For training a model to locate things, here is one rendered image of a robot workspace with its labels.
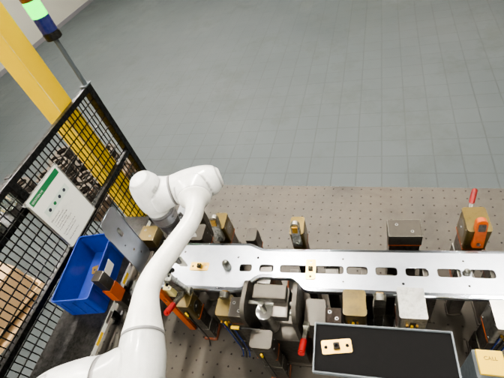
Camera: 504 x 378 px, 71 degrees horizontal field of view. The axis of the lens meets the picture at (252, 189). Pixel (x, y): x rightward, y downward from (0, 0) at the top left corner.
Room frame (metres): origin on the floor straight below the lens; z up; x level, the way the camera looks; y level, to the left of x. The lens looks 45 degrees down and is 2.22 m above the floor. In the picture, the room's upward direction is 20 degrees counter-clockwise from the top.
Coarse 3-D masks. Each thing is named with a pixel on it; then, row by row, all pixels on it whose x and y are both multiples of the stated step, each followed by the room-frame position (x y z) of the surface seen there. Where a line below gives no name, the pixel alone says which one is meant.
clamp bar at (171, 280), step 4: (172, 268) 0.76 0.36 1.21; (168, 276) 0.74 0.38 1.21; (172, 276) 0.73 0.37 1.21; (164, 280) 0.72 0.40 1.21; (168, 280) 0.72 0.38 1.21; (172, 280) 0.72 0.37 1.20; (176, 280) 0.73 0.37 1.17; (168, 284) 0.71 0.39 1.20; (172, 284) 0.72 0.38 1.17; (176, 284) 0.72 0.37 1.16; (180, 284) 0.73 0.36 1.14; (184, 284) 0.75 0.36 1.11; (176, 288) 0.73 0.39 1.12; (180, 288) 0.73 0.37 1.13; (184, 288) 0.74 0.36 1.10
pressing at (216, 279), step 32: (192, 256) 0.94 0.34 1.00; (224, 256) 0.88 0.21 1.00; (256, 256) 0.83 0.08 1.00; (288, 256) 0.78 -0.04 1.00; (320, 256) 0.73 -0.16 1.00; (352, 256) 0.68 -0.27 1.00; (384, 256) 0.63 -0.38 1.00; (416, 256) 0.59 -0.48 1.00; (448, 256) 0.55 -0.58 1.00; (480, 256) 0.51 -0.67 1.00; (224, 288) 0.74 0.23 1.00; (320, 288) 0.60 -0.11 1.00; (352, 288) 0.56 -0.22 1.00; (384, 288) 0.52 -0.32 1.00; (448, 288) 0.45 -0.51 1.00; (480, 288) 0.41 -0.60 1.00
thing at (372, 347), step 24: (336, 336) 0.37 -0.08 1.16; (360, 336) 0.35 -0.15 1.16; (384, 336) 0.33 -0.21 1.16; (408, 336) 0.30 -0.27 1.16; (432, 336) 0.28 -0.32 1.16; (336, 360) 0.31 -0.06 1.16; (360, 360) 0.29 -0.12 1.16; (384, 360) 0.27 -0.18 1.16; (408, 360) 0.25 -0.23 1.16; (432, 360) 0.23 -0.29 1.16
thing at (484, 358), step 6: (480, 354) 0.21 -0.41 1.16; (486, 354) 0.20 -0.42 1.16; (492, 354) 0.20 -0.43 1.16; (498, 354) 0.19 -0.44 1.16; (480, 360) 0.20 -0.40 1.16; (486, 360) 0.19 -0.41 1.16; (492, 360) 0.19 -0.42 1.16; (498, 360) 0.18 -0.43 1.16; (480, 366) 0.18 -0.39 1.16; (486, 366) 0.18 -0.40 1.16; (492, 366) 0.17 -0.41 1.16; (498, 366) 0.17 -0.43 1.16; (480, 372) 0.17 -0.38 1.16; (486, 372) 0.17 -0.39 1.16; (492, 372) 0.16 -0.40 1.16; (498, 372) 0.16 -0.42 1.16
